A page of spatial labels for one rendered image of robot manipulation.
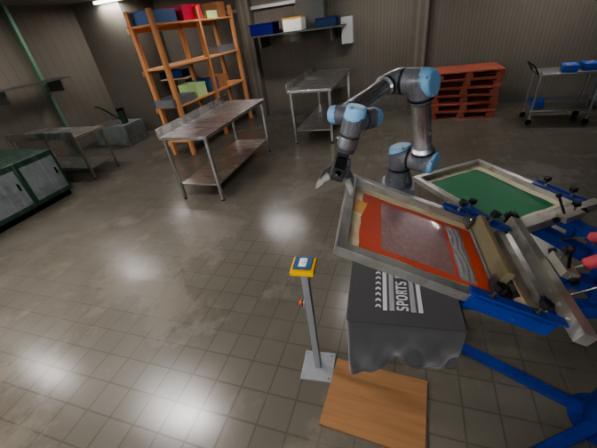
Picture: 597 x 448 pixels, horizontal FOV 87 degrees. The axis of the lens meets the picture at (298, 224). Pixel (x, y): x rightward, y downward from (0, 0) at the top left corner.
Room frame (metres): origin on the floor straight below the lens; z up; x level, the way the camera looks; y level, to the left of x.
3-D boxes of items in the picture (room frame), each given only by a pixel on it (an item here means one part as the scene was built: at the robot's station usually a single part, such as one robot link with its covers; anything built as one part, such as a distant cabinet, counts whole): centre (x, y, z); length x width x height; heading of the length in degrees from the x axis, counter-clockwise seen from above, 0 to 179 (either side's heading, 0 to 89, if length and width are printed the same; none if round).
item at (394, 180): (1.61, -0.61, 1.25); 0.15 x 0.15 x 0.10
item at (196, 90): (7.54, 1.62, 1.28); 2.75 x 0.73 x 2.57; 159
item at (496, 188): (1.60, -1.30, 1.05); 1.08 x 0.61 x 0.23; 13
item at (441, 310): (1.04, -0.44, 0.95); 0.48 x 0.44 x 0.01; 73
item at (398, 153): (1.60, -0.62, 1.37); 0.13 x 0.12 x 0.14; 41
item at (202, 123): (5.07, 0.99, 0.54); 1.99 x 0.75 x 1.07; 158
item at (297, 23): (7.97, -0.54, 1.97); 0.46 x 0.38 x 0.25; 69
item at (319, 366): (1.30, 0.01, 0.48); 0.22 x 0.22 x 0.96; 73
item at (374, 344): (0.84, -0.39, 0.74); 0.46 x 0.04 x 0.42; 73
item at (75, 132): (6.32, 4.35, 0.45); 1.76 x 0.68 x 0.91; 69
